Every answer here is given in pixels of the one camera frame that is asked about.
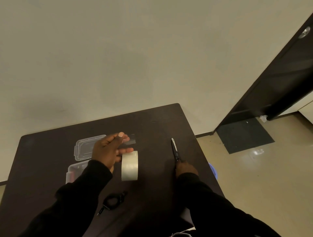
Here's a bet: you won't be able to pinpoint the blue plastic stool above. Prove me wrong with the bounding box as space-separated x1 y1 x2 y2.
208 163 219 180

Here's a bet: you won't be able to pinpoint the person's right forearm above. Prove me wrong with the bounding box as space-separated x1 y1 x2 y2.
174 173 282 237

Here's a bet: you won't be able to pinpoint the person's left hand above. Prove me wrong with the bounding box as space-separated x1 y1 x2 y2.
91 132 134 174

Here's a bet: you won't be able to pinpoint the clear plastic container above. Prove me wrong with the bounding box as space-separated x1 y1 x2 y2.
65 160 92 185

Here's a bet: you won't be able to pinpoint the person's left forearm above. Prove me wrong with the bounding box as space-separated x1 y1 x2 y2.
18 160 113 237

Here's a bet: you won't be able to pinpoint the clear tape roll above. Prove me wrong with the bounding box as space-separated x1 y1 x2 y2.
121 150 139 182

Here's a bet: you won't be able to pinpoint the black handled scissors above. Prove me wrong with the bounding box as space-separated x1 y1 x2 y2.
171 138 183 177

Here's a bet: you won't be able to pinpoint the dark wooden door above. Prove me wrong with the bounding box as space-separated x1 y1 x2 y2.
212 12 313 135

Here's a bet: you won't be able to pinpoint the person's right hand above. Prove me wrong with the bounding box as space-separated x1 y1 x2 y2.
175 160 199 179

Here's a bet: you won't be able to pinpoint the dark floor mat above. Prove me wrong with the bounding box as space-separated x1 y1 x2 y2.
216 117 276 155

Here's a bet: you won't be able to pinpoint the clear plastic container lid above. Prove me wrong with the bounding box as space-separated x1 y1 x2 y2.
74 134 107 162

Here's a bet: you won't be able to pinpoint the clear tape strip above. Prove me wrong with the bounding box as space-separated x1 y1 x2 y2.
119 133 136 148

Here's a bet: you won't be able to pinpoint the black coiled cable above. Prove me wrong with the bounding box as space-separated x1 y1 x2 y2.
96 191 128 217

